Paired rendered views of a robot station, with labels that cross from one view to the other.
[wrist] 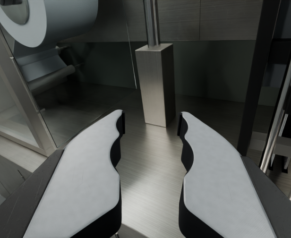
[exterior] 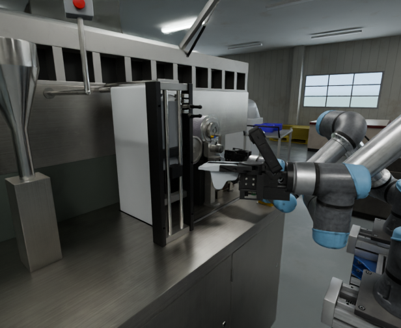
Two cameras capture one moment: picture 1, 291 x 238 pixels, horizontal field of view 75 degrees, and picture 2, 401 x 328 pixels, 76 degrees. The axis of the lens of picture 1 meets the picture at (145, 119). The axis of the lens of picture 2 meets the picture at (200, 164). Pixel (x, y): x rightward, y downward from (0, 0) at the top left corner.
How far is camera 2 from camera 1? 0.61 m
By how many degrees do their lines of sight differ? 78
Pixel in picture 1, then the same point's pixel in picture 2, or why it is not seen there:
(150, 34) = (28, 164)
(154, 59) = (43, 187)
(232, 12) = (58, 141)
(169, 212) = (157, 274)
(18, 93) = not seen: outside the picture
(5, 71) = not seen: outside the picture
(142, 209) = (146, 289)
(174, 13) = not seen: outside the picture
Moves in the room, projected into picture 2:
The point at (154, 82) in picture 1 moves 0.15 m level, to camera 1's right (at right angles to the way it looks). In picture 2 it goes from (44, 211) to (73, 193)
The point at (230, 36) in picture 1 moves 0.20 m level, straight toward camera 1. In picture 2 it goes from (62, 160) to (95, 166)
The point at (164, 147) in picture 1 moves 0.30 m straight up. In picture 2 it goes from (90, 265) to (79, 170)
